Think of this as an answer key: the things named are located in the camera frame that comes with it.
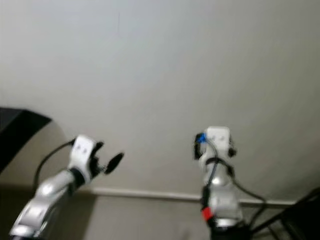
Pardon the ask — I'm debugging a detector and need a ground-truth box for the black tablecloth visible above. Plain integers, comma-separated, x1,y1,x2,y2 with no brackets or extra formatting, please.
0,106,53,173

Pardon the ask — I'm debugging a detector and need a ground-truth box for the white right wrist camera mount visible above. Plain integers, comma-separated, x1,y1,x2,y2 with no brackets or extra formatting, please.
197,126,232,173

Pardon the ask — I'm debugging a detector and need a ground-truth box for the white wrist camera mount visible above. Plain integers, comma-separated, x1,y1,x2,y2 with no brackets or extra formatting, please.
197,126,232,173
70,134,98,183

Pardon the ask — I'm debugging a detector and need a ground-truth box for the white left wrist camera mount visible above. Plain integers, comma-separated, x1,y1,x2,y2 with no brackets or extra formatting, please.
70,134,98,183

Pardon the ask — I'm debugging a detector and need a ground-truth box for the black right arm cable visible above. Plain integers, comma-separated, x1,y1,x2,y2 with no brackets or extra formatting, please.
200,137,268,226

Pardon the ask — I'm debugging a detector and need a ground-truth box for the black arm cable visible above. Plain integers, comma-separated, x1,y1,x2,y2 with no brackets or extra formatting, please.
32,140,76,191
200,137,268,226

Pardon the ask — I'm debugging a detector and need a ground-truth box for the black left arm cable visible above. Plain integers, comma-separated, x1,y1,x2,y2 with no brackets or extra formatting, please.
32,140,76,191

